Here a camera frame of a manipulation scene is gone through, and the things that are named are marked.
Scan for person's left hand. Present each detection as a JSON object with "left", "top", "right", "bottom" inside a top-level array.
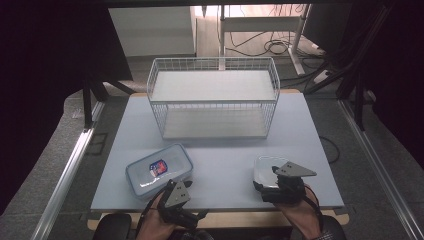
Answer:
[{"left": 135, "top": 192, "right": 178, "bottom": 240}]

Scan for black floor cable loop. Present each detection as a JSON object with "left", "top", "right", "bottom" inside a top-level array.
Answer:
[{"left": 318, "top": 135, "right": 341, "bottom": 165}]

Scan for white power strip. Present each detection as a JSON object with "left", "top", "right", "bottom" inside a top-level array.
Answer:
[{"left": 312, "top": 69, "right": 332, "bottom": 85}]

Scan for black metal stand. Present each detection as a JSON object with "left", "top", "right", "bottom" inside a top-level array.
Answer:
[
  {"left": 302, "top": 3, "right": 395, "bottom": 132},
  {"left": 82, "top": 73, "right": 136, "bottom": 130}
]

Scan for black curtain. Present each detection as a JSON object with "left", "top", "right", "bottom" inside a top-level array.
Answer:
[
  {"left": 0, "top": 0, "right": 134, "bottom": 215},
  {"left": 361, "top": 0, "right": 424, "bottom": 169}
]

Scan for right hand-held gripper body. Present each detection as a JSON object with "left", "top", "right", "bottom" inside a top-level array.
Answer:
[{"left": 260, "top": 161, "right": 318, "bottom": 205}]

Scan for white wire shelf rack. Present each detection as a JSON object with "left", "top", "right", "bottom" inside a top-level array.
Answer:
[{"left": 146, "top": 56, "right": 281, "bottom": 141}]

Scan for person's right hand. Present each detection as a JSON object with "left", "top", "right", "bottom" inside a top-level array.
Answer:
[{"left": 273, "top": 184, "right": 323, "bottom": 240}]

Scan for aluminium floor rail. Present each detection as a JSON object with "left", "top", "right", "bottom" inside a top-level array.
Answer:
[
  {"left": 30, "top": 100, "right": 106, "bottom": 240},
  {"left": 337, "top": 99, "right": 424, "bottom": 240}
]

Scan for right hand-held gripper black cable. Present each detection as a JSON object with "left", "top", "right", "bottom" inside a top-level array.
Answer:
[{"left": 302, "top": 184, "right": 325, "bottom": 232}]

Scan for white square bowl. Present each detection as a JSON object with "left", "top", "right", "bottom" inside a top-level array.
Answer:
[{"left": 253, "top": 155, "right": 290, "bottom": 190}]

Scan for clear lidded food container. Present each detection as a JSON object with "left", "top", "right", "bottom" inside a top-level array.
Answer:
[{"left": 125, "top": 142, "right": 195, "bottom": 201}]

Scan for white cabinet panel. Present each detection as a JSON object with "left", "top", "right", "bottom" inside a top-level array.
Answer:
[{"left": 107, "top": 6, "right": 197, "bottom": 58}]

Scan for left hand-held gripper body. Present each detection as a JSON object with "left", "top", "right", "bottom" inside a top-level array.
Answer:
[{"left": 157, "top": 179, "right": 202, "bottom": 231}]

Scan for hand-held gripper black cable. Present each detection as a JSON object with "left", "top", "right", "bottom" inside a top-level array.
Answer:
[
  {"left": 302, "top": 184, "right": 325, "bottom": 232},
  {"left": 135, "top": 189, "right": 168, "bottom": 236}
]

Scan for black floor plate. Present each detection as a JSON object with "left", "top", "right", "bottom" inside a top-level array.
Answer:
[{"left": 85, "top": 132, "right": 110, "bottom": 156}]

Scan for black cables on floor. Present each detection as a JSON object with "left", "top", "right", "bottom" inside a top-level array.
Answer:
[{"left": 225, "top": 30, "right": 323, "bottom": 58}]

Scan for white desk frame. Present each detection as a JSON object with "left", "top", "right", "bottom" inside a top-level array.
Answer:
[{"left": 218, "top": 3, "right": 313, "bottom": 76}]

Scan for left hand-held gripper black cable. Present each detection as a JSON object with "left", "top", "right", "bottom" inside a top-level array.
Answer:
[{"left": 135, "top": 189, "right": 168, "bottom": 236}]

